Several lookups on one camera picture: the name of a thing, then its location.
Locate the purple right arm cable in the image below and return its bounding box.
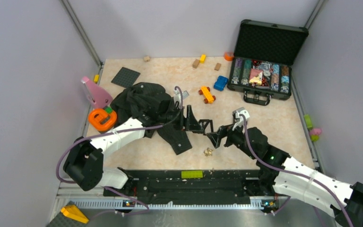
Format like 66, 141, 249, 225
238, 113, 356, 227

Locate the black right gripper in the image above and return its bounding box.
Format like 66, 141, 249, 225
207, 119, 257, 159

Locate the orange curved toy track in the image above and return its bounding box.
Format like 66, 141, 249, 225
88, 108, 117, 133

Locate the small yellow brick left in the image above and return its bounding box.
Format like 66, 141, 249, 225
94, 74, 100, 84

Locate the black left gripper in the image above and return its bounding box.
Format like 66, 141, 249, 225
159, 105, 203, 131

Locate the black poker chip case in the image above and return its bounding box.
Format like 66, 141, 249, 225
227, 19, 309, 106

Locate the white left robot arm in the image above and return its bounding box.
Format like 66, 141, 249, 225
63, 105, 205, 195

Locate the orange cylinder cup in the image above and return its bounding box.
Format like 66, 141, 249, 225
224, 52, 234, 61

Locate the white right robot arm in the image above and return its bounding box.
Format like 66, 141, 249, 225
207, 125, 363, 227

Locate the blue toy brick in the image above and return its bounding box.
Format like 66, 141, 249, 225
213, 75, 228, 91

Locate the yellow cube block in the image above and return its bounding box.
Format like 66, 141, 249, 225
199, 54, 206, 64

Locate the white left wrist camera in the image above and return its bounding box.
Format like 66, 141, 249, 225
173, 90, 189, 107

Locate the green flat brick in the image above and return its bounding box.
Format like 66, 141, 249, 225
181, 170, 204, 179

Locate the dark pinstriped garment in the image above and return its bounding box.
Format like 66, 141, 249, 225
110, 82, 192, 155

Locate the yellow toy brick car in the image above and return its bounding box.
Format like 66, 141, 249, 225
198, 86, 216, 104

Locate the pink toy ramp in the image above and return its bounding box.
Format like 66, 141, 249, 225
81, 77, 113, 109

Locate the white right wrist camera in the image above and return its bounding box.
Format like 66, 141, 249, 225
232, 107, 250, 131

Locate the wooden block centre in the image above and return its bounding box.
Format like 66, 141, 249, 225
192, 59, 200, 69

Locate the pink and green toy pile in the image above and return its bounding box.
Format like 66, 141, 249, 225
303, 114, 322, 142

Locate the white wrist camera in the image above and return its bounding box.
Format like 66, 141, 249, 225
173, 90, 189, 107
232, 107, 250, 131

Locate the grey square baseplate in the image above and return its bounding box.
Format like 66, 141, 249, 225
111, 67, 140, 88

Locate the black square frame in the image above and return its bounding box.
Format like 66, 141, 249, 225
199, 119, 214, 135

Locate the small wooden block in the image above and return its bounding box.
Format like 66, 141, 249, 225
214, 63, 222, 71

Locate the yellow wedge block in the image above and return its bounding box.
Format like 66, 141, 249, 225
60, 205, 89, 224

